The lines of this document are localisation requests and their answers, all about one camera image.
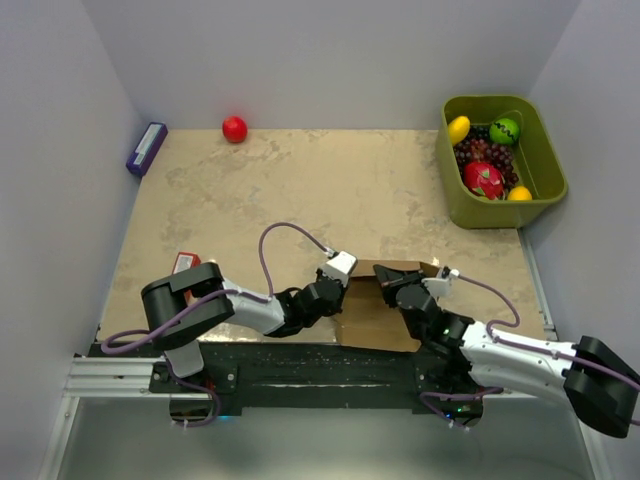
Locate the brown cardboard box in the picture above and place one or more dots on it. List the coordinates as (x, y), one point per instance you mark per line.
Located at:
(366, 321)

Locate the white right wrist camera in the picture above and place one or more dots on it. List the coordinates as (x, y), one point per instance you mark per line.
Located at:
(441, 285)

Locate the green striped toy ball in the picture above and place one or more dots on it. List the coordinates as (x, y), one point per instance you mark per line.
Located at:
(504, 131)

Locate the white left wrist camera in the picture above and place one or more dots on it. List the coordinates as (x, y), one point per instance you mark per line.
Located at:
(340, 267)

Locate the small orange fruit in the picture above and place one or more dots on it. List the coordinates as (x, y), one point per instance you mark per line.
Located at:
(519, 193)

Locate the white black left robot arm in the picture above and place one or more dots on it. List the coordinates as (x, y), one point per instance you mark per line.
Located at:
(188, 304)

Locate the yellow lemon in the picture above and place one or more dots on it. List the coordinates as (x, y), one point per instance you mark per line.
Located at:
(458, 129)

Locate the aluminium rail frame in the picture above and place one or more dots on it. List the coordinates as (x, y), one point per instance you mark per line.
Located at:
(113, 427)

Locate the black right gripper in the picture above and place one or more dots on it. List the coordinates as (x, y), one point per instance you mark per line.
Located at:
(391, 281)

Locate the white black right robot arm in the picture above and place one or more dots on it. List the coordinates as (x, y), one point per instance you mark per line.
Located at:
(600, 387)

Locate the dark red grapes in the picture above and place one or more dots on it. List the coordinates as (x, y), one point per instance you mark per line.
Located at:
(477, 146)

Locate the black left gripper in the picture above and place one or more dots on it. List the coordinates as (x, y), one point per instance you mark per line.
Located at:
(336, 304)

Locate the green plastic bin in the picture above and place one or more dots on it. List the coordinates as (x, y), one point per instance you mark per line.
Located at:
(535, 163)

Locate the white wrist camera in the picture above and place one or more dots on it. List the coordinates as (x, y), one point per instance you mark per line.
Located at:
(441, 285)
(340, 267)

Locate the purple rectangular box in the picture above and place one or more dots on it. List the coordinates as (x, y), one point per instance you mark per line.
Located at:
(148, 146)

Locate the red tomato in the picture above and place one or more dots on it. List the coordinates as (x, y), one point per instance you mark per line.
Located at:
(234, 129)

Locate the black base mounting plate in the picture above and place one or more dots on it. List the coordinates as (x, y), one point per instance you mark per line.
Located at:
(313, 376)

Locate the red dragon fruit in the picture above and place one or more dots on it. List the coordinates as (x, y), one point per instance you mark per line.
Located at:
(484, 180)

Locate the red rectangular box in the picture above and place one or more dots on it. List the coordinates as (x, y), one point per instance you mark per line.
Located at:
(185, 261)

